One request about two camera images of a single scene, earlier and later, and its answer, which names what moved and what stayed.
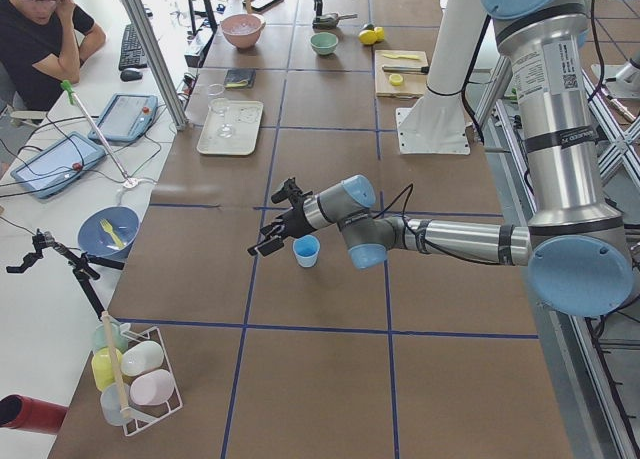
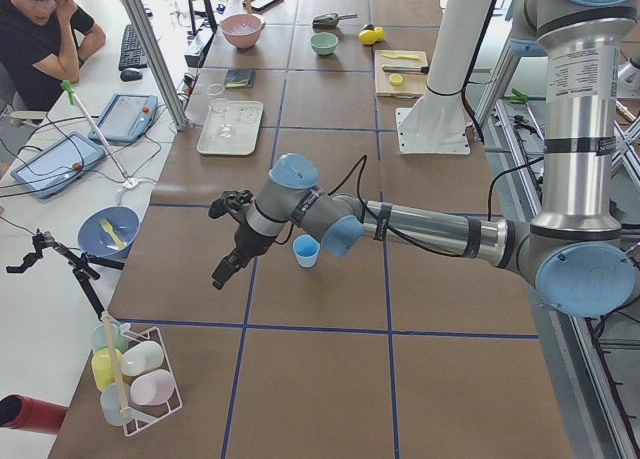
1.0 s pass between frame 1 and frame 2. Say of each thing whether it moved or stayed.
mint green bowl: stayed
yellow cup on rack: stayed
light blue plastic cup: stayed
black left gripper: moved
